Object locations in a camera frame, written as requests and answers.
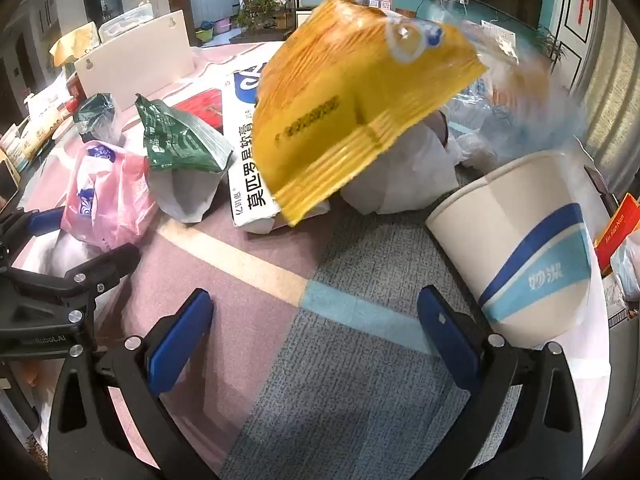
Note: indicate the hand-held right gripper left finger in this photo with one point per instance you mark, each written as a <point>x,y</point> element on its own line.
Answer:
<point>180,340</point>

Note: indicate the striped window curtain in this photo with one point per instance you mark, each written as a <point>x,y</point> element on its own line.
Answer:
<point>612,85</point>

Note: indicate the green snack bag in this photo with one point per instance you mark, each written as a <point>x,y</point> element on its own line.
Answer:
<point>175,135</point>

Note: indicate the large white shopping bag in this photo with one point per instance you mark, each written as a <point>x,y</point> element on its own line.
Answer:
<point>627,265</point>

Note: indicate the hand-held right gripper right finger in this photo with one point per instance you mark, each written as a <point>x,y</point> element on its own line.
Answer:
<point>447,345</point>

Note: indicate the clear storage box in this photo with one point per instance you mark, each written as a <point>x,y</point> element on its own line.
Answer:
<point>125,17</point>

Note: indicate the white plastic board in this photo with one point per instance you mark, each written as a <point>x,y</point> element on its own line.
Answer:
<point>105,77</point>
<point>160,45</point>

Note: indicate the tall potted plant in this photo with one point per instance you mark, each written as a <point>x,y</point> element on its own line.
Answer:
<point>550,42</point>

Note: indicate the white printed box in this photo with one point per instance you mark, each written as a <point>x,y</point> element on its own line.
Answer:
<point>42,125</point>

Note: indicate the bushy potted plants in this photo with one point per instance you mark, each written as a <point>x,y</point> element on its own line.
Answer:
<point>260,15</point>

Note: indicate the clear plastic bag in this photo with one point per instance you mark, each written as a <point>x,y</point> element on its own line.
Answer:
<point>525,110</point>

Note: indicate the yellow paper bag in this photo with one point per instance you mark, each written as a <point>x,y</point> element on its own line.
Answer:
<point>75,42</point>

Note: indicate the white blue-striped paper cup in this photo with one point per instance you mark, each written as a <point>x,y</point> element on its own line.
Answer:
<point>500,220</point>

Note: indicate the pink plastic bag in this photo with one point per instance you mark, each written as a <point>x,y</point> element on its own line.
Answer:
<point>105,195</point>

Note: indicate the white medicine box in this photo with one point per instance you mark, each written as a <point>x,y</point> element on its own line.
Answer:
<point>245,160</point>

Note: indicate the yellow snack bag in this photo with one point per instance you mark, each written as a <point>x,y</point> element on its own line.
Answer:
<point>350,85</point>

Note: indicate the white plastic bag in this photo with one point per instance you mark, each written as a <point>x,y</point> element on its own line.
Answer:
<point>400,175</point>

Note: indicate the dark green plastic bag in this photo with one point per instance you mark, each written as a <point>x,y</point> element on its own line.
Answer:
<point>95,115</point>

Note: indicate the red gift bag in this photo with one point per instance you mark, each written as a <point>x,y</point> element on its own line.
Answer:
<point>620,230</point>

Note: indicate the purple plastic basin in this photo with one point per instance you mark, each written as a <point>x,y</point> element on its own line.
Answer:
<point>220,25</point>

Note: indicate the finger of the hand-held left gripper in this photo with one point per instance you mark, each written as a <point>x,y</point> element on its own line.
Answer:
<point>107,262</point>
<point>45,218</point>

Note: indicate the red snack packet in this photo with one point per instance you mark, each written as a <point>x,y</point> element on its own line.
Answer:
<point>200,105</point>

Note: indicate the blue printed box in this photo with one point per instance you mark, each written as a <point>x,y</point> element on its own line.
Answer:
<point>380,2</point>

